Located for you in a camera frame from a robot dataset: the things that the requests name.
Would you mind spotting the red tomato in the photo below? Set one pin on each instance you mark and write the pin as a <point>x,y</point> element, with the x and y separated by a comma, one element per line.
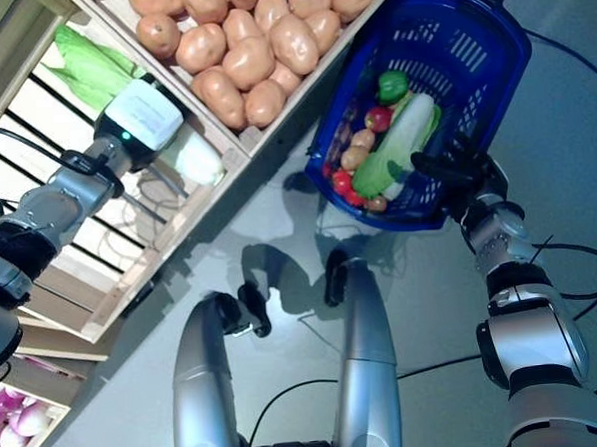
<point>342,181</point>
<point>355,199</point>

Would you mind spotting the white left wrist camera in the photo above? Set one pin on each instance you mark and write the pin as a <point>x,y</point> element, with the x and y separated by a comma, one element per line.
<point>142,111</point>

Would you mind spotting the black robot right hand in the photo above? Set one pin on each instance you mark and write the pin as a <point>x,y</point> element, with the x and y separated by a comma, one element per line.
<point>479,179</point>

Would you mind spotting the wooden crate with potatoes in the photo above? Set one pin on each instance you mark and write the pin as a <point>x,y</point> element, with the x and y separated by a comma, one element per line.
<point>247,145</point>

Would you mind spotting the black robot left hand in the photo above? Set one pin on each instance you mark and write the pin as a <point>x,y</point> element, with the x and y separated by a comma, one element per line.
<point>135,159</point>

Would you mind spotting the wooden slatted cabbage crate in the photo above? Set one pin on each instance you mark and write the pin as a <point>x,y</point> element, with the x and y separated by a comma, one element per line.
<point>178,226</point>

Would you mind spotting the wooden display shelf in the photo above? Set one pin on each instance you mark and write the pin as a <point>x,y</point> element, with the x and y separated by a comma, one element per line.
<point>59,346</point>

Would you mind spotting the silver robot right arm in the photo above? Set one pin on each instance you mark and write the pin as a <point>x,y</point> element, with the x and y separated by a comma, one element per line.
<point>535,341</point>

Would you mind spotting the napa cabbage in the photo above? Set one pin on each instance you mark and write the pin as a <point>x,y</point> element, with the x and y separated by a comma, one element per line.
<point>436,121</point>
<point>90,69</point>
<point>408,122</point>

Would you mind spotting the blue plastic shopping basket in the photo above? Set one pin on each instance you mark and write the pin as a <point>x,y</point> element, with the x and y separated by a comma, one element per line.
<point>499,48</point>

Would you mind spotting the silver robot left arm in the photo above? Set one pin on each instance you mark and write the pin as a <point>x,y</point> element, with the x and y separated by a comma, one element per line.
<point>52,201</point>

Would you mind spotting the red apple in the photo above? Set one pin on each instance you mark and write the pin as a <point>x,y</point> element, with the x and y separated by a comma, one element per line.
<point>378,119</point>

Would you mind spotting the wooden crate with onions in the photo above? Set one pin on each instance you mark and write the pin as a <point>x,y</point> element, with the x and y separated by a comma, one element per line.
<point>47,399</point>

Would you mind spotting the green bell pepper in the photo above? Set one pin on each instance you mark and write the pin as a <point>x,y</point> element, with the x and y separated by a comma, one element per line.
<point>392,86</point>

